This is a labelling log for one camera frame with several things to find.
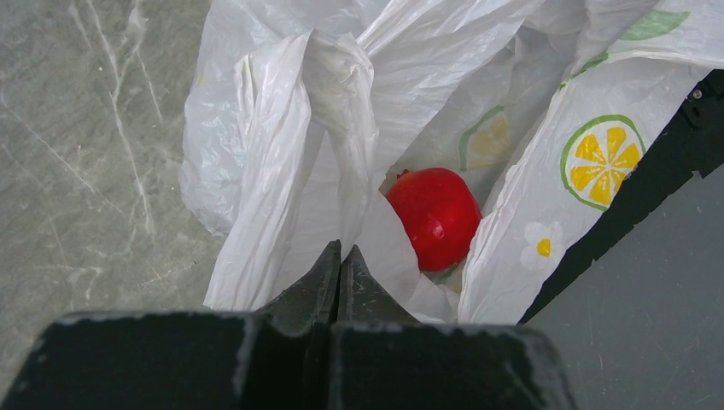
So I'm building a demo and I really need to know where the white printed plastic bag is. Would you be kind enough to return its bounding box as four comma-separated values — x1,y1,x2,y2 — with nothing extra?
180,1,723,324

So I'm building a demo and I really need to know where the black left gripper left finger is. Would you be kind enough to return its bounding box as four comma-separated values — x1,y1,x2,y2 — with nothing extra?
1,241,341,409

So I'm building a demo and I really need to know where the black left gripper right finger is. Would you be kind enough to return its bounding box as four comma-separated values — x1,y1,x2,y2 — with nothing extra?
330,248,576,409

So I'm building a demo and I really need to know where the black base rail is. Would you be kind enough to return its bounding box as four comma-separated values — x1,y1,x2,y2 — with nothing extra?
518,69,723,325

